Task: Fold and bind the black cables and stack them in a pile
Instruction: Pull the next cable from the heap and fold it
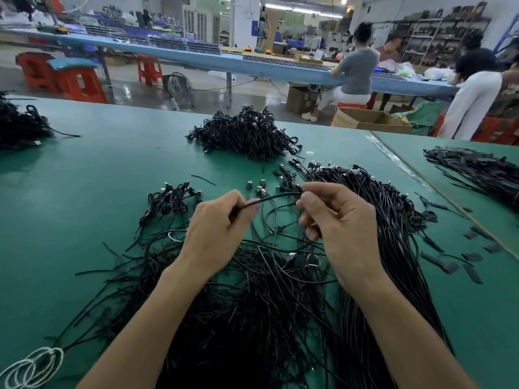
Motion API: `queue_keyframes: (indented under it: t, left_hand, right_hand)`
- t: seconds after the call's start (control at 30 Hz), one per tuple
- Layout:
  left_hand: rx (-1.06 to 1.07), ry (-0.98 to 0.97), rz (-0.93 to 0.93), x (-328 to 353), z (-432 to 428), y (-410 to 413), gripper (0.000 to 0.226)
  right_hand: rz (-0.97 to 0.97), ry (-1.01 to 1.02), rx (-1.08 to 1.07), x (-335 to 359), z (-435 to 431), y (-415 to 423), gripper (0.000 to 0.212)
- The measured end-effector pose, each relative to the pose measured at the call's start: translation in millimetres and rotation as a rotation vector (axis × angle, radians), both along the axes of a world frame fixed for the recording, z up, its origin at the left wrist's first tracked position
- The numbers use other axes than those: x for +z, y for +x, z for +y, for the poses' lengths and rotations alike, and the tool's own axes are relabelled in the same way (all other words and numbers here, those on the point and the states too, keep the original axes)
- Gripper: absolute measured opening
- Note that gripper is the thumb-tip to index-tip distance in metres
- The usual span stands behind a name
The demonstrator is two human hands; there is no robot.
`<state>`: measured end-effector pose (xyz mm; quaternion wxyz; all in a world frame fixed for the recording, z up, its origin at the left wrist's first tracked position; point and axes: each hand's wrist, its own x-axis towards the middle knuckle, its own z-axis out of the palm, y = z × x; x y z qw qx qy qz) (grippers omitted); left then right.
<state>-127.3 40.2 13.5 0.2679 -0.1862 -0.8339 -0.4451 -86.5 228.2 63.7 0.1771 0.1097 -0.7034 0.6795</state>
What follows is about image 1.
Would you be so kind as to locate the person's left hand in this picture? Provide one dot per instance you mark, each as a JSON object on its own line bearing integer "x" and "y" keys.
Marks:
{"x": 215, "y": 235}

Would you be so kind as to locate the person's right hand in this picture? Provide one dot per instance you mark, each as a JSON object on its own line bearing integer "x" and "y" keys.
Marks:
{"x": 345, "y": 231}

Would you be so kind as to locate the person's left forearm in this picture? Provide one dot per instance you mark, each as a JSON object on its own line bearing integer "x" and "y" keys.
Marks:
{"x": 134, "y": 340}

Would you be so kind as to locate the person's right forearm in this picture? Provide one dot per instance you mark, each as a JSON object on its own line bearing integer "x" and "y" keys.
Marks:
{"x": 413, "y": 344}

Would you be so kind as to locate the open cardboard box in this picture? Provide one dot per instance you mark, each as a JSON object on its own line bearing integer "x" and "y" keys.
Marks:
{"x": 371, "y": 120}

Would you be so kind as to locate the scattered dark tie pieces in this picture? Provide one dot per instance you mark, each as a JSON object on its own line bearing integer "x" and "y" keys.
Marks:
{"x": 472, "y": 273}

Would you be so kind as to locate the green bag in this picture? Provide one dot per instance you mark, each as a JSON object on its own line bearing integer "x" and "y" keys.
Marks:
{"x": 422, "y": 117}

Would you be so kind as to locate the small cardboard box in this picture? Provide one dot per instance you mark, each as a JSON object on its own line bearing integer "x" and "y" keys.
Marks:
{"x": 302, "y": 99}

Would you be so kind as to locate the grey floor fan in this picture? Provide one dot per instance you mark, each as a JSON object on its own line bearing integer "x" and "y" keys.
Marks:
{"x": 178, "y": 89}

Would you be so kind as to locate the long blue workbench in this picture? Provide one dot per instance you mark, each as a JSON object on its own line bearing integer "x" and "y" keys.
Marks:
{"x": 235, "y": 64}

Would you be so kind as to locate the red plastic stool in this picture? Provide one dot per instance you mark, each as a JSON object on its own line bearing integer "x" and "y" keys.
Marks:
{"x": 149, "y": 70}
{"x": 495, "y": 129}
{"x": 36, "y": 70}

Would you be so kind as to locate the pile of white bags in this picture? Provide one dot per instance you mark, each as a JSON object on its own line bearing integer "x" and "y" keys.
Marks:
{"x": 438, "y": 73}

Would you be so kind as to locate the red stool with blue seat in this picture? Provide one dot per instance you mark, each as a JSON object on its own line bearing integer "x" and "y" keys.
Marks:
{"x": 81, "y": 83}

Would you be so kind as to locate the white pillar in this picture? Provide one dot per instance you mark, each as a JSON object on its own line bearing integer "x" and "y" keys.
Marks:
{"x": 243, "y": 20}

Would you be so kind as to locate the metal storage shelf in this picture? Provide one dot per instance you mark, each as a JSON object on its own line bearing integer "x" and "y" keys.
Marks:
{"x": 442, "y": 36}

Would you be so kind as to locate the blue metal rack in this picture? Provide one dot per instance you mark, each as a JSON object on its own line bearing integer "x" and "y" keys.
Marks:
{"x": 507, "y": 32}

